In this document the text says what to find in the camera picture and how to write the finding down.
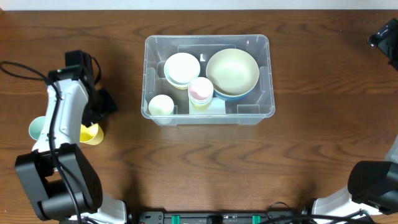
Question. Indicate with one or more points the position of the clear plastic storage container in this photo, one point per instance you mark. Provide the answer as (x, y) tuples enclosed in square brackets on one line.
[(250, 110)]

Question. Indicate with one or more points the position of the light blue cup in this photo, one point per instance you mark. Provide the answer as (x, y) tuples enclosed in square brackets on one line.
[(199, 102)]

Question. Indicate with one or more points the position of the dark blue bowl front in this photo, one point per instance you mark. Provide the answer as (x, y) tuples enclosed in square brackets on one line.
[(230, 97)]

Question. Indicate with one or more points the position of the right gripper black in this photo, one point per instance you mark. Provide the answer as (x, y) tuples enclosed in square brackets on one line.
[(382, 35)]

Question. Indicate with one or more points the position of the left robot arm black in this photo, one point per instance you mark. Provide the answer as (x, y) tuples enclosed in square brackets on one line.
[(56, 176)]

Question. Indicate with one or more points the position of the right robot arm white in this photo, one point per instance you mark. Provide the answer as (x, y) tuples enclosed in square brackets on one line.
[(371, 190)]

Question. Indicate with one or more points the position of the small yellow bowl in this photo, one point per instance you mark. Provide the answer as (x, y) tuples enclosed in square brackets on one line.
[(179, 86)]

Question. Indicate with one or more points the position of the cream white cup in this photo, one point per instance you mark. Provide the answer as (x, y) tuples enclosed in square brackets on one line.
[(161, 105)]

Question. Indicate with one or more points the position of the small grey-blue bowl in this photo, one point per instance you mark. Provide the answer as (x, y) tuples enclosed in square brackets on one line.
[(169, 80)]

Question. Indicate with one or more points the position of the yellow cup front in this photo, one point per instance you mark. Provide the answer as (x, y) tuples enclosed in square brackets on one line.
[(92, 135)]

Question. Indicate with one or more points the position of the small white bowl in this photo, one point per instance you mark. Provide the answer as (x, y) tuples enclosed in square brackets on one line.
[(182, 68)]

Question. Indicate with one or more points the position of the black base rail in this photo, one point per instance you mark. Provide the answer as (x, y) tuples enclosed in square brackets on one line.
[(162, 217)]

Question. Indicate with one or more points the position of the yellow cup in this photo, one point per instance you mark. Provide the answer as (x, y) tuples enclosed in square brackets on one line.
[(200, 106), (92, 135)]

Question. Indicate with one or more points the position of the white label in container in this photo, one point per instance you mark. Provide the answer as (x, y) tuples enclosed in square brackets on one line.
[(218, 106)]

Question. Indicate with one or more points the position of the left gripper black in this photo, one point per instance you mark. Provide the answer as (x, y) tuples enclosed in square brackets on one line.
[(104, 103)]

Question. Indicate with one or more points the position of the mint green cup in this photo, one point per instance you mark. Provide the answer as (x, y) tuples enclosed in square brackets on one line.
[(36, 127)]

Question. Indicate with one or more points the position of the large beige bowl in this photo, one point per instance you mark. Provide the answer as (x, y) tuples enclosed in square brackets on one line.
[(233, 72)]

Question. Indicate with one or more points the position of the pink cup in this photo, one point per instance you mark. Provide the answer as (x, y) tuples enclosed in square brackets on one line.
[(200, 89)]

